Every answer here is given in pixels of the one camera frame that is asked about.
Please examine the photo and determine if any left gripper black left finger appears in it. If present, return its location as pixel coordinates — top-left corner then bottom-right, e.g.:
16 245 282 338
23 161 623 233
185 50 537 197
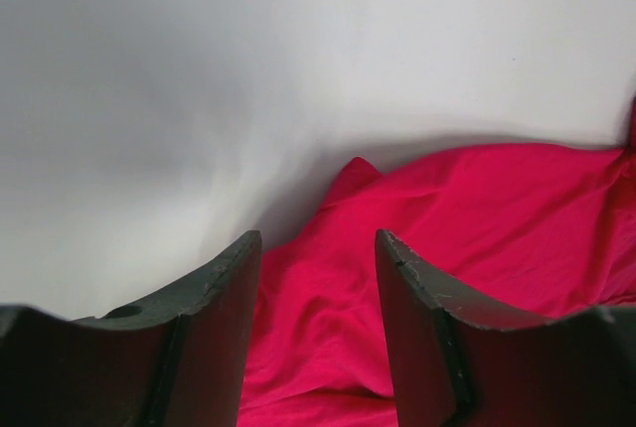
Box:
1 230 261 426

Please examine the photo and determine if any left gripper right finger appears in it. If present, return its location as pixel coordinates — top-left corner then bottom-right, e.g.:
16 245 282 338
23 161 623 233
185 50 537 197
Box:
375 230 635 426

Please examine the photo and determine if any red t shirt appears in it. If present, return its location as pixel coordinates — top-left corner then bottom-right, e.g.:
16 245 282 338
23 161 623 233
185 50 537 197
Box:
237 98 636 427

